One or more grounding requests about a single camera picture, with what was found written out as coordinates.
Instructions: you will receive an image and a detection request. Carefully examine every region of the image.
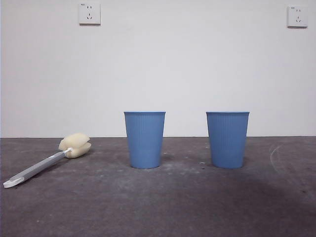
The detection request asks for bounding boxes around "blue ribbed plastic cup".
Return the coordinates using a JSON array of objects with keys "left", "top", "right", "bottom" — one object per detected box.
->
[
  {"left": 123, "top": 111, "right": 166, "bottom": 169},
  {"left": 205, "top": 111, "right": 250, "bottom": 169}
]

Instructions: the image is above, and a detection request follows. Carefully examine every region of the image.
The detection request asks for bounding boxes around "sponge cup brush grey handle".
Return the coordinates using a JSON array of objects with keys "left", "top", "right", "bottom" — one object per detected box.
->
[{"left": 2, "top": 132, "right": 91, "bottom": 189}]

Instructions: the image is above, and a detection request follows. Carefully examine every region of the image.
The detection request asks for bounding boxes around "white wall socket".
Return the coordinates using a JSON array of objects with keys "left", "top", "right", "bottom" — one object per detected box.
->
[
  {"left": 79, "top": 2, "right": 101, "bottom": 26},
  {"left": 286, "top": 5, "right": 309, "bottom": 29}
]

